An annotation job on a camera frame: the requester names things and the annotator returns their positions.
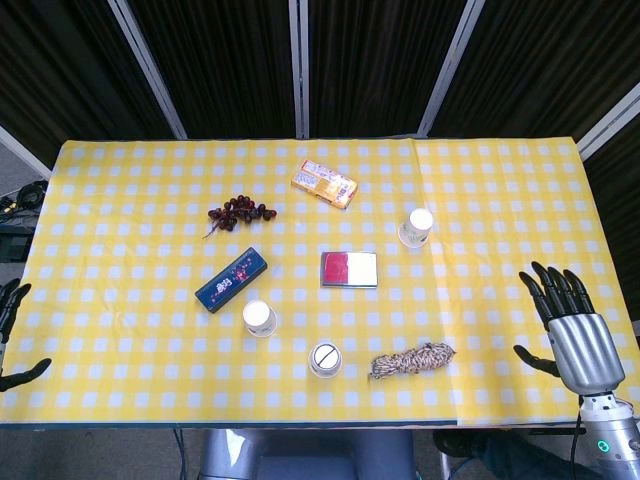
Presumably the black shoe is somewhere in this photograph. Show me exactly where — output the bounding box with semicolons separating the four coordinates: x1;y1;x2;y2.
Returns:
432;431;501;462

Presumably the red and white flat box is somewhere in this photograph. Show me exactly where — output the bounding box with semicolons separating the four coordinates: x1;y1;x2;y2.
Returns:
320;251;379;290

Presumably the long dark blue box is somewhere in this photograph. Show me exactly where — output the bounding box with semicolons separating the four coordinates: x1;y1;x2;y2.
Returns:
194;246;268;315

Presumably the paper cup blue flower print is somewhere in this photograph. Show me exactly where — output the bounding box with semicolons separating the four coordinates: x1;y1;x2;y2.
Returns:
242;298;278;337
308;342;343;379

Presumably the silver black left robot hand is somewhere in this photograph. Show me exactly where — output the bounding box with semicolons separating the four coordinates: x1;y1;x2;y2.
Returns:
0;279;53;394

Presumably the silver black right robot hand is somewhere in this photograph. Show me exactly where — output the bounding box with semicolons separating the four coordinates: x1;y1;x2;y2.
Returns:
513;261;626;397

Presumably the white partition frame post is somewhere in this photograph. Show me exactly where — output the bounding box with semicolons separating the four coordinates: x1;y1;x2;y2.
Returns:
288;0;312;140
107;0;189;140
416;0;482;138
0;124;52;179
578;102;640;161

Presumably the dark red grape bunch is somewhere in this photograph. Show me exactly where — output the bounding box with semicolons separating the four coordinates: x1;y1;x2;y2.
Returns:
201;194;278;240

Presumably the paper cup green flower print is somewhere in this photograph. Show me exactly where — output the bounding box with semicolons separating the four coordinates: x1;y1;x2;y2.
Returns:
398;208;434;250

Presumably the yellow snack box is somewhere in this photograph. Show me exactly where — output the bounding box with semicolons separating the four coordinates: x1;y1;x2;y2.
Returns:
290;159;360;211

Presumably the speckled beige rope bundle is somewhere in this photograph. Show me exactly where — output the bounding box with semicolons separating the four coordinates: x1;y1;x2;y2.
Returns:
368;340;458;382

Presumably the black floor cable pile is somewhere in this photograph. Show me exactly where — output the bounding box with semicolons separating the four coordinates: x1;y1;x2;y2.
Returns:
0;179;50;217

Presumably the yellow white checked tablecloth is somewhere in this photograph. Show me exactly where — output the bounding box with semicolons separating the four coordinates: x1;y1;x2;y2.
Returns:
0;137;640;429

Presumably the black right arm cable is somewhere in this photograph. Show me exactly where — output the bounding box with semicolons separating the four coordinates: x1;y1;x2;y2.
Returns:
568;394;587;480

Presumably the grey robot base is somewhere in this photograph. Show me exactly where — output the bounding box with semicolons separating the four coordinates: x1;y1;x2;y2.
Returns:
198;428;417;480

